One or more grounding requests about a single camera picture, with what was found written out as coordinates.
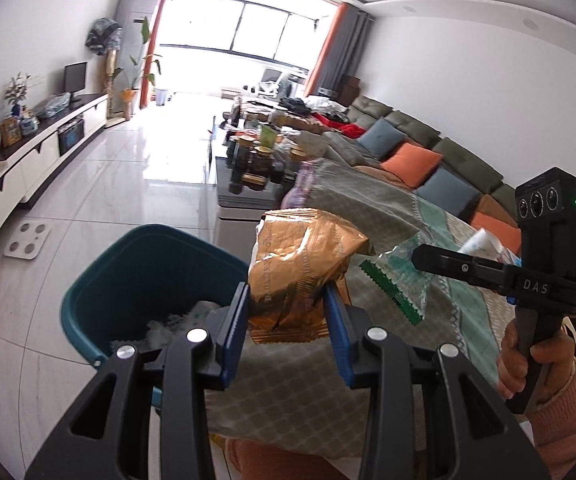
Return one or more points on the flower vase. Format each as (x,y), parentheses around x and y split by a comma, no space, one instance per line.
(16,95)

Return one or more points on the blue cushion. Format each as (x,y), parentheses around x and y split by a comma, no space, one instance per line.
(380,137)

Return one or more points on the orange cushion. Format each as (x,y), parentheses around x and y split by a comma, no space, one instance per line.
(410,165)
(495,232)

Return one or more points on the green sofa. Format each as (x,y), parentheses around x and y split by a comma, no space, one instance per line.
(418,130)

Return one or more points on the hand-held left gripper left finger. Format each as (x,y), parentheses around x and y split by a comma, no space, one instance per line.
(233,340)

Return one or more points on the patterned tablecloth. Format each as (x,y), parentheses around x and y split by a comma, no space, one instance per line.
(393,210)

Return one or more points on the white standing air conditioner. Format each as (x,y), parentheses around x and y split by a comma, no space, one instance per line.
(132,25)

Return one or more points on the small white bin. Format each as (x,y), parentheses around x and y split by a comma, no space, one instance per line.
(161,96)

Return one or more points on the black television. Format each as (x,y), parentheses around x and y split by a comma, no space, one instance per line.
(75,77)

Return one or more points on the orange and grey curtain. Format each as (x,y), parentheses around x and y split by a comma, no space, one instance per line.
(338,55)

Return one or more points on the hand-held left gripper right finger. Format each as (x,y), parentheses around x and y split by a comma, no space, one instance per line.
(340,345)

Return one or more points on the crumpled white plastic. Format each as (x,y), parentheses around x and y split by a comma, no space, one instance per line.
(187,322)

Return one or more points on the covered standing fan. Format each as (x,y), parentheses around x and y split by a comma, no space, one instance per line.
(102,35)

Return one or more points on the white chair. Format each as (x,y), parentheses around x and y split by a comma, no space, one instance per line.
(272,79)

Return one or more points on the person's right forearm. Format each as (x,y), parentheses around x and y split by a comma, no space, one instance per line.
(573,425)

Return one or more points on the white and blue packet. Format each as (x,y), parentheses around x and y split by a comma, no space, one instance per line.
(483,245)

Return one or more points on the white bathroom scale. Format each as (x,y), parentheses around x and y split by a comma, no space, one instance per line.
(25,240)

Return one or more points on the tall plant in orange pot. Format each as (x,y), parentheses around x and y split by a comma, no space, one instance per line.
(137,80)

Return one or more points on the person's right hand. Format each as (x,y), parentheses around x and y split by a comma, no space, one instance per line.
(558,355)

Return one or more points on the teal plastic bin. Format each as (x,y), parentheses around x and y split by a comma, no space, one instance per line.
(142,270)

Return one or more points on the red cloth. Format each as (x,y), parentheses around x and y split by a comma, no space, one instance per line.
(340,125)

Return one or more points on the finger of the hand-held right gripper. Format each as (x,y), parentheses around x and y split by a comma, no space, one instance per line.
(458,266)

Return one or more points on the cluttered coffee table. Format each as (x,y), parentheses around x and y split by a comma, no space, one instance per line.
(253,160)

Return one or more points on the gold snack wrapper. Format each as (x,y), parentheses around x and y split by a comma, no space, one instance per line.
(298,270)

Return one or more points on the translucent purple bottle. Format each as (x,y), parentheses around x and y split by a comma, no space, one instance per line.
(303,185)

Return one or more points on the clear wrapper with green edge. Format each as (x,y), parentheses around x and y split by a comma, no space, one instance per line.
(403,280)

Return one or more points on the large grey-blue cushion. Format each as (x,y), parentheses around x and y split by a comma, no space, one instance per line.
(448,190)

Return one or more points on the white television cabinet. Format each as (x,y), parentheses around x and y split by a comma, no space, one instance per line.
(27,160)

